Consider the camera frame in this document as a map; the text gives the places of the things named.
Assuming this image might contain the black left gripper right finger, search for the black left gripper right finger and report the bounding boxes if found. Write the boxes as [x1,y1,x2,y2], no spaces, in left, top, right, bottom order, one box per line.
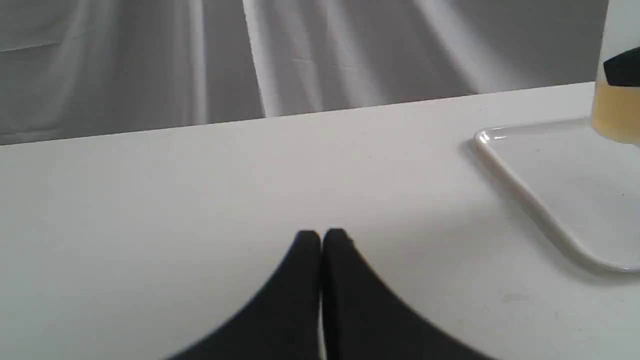
[322,228,486,360]

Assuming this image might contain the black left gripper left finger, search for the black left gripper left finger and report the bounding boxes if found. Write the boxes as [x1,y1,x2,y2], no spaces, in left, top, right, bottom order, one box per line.
[173,230,322,360]

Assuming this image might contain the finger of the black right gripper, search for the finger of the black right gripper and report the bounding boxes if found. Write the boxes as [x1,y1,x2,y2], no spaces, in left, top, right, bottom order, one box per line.
[603,47,640,88]

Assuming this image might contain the translucent squeeze bottle amber liquid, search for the translucent squeeze bottle amber liquid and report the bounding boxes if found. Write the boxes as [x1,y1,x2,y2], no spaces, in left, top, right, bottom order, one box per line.
[591,0,640,146]

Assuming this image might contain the white rectangular plastic tray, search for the white rectangular plastic tray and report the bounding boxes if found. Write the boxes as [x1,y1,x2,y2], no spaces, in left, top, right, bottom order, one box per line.
[473,118,640,273]

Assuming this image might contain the grey fabric backdrop curtain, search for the grey fabric backdrop curtain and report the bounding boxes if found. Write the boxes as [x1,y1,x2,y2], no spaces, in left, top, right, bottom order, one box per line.
[0,0,608,145]

